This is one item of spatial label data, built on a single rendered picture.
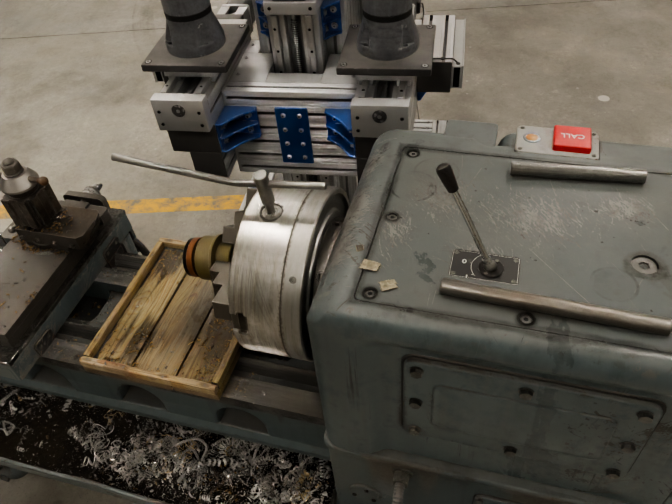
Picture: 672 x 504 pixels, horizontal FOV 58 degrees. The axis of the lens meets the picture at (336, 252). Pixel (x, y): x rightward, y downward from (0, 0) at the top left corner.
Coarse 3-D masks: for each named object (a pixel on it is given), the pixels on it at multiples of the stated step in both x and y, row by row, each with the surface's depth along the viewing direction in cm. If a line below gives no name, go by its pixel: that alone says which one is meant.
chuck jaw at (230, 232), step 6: (252, 192) 110; (246, 198) 110; (246, 204) 110; (234, 216) 111; (240, 216) 111; (234, 222) 111; (240, 222) 111; (228, 228) 112; (234, 228) 112; (228, 234) 112; (234, 234) 112; (222, 240) 113; (228, 240) 112; (234, 240) 112
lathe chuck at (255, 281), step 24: (288, 192) 103; (288, 216) 98; (240, 240) 98; (264, 240) 97; (288, 240) 96; (240, 264) 97; (264, 264) 96; (240, 288) 98; (264, 288) 96; (240, 312) 99; (264, 312) 98; (240, 336) 103; (264, 336) 101
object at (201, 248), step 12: (192, 240) 114; (204, 240) 113; (216, 240) 112; (192, 252) 113; (204, 252) 112; (216, 252) 112; (228, 252) 112; (192, 264) 113; (204, 264) 112; (204, 276) 113
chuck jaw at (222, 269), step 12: (216, 264) 110; (228, 264) 110; (216, 276) 109; (228, 276) 108; (216, 288) 107; (228, 288) 105; (216, 300) 103; (228, 300) 103; (216, 312) 104; (228, 312) 103; (240, 324) 102
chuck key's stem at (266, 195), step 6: (258, 174) 93; (264, 174) 93; (258, 180) 92; (264, 180) 93; (258, 186) 94; (264, 186) 93; (258, 192) 95; (264, 192) 94; (270, 192) 95; (264, 198) 96; (270, 198) 96; (264, 204) 97; (270, 204) 97; (270, 210) 98
